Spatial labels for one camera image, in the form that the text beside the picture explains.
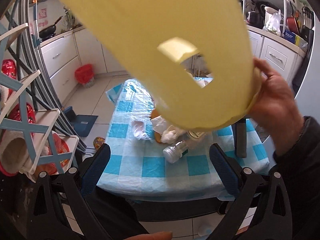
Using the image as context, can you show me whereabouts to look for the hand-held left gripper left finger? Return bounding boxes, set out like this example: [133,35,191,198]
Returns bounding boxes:
[24,143,113,240]

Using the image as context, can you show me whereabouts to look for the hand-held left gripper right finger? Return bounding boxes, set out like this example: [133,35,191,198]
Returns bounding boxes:
[209,143,297,240]

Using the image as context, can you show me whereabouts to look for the clear plastic clamshell container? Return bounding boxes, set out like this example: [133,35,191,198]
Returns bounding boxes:
[185,129,208,150]

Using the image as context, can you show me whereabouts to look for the clear plastic bottle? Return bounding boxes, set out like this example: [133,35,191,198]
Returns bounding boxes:
[162,141,188,164]

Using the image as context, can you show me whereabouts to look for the white tissue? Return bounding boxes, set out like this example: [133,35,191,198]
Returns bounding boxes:
[160,127,184,144]

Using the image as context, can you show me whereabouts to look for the white paper towel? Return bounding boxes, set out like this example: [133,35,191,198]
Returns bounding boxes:
[151,116,173,133]

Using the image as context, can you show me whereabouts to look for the yellow plastic bin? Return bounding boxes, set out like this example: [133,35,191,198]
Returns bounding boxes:
[56,0,263,132]

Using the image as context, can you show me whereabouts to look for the person's right forearm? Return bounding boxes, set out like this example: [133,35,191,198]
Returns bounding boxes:
[272,116,320,205]

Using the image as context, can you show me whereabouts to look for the person's right hand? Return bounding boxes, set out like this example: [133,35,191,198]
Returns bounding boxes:
[246,57,304,155]

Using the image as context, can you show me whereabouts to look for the person's left hand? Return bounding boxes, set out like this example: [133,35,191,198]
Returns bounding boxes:
[125,231,173,240]

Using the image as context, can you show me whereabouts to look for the blue checkered plastic tablecloth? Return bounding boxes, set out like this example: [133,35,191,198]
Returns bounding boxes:
[96,79,270,198]

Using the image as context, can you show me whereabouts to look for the colourful snack packet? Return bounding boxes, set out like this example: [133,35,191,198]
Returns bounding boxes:
[93,137,105,152]

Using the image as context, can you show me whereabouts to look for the red package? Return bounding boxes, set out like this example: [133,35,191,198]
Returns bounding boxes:
[47,134,73,173]
[1,59,17,80]

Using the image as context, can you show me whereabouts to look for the blue dustpan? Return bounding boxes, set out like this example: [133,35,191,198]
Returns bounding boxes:
[64,106,99,137]

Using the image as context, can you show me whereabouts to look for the person's leg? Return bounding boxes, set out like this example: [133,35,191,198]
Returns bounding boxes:
[85,187,150,240]

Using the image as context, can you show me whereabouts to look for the white and blue shelf rack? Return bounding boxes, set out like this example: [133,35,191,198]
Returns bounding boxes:
[0,22,80,180]

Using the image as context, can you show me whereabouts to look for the white drawer cabinet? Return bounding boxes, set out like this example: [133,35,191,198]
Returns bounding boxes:
[246,29,307,80]

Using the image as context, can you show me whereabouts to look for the red-lined waste basket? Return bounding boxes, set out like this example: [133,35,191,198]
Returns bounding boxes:
[75,64,95,88]

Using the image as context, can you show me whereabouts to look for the white base cabinets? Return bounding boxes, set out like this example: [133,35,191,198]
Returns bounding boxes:
[40,25,108,90]

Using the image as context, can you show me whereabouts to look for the blue box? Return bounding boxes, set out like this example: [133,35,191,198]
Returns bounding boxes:
[284,29,307,47]

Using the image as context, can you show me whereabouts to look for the white bag of vegetables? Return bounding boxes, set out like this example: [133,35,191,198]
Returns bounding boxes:
[265,12,283,34]

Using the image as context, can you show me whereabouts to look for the white kettle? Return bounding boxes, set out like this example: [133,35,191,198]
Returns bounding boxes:
[264,6,282,28]

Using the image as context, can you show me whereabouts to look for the black wok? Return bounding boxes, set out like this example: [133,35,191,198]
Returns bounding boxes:
[39,16,63,39]

